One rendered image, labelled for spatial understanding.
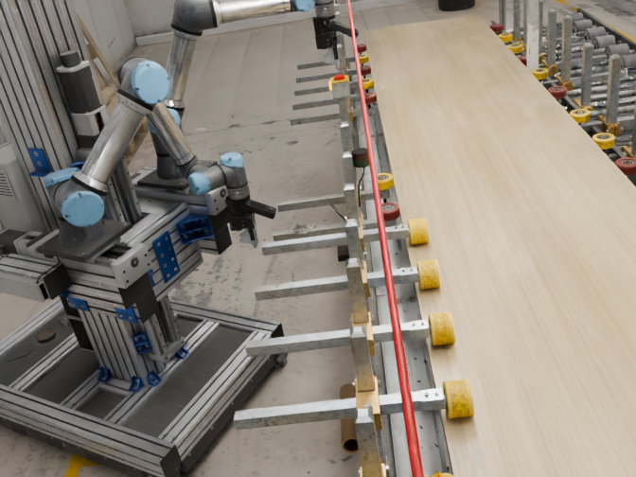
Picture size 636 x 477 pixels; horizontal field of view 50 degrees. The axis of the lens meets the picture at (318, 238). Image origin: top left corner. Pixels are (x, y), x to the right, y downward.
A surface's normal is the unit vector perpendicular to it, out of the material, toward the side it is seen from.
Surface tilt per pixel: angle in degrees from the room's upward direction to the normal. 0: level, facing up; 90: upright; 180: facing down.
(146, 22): 90
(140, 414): 0
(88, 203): 95
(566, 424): 0
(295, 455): 0
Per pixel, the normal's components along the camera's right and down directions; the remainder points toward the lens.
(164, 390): -0.15, -0.86
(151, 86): 0.60, 0.23
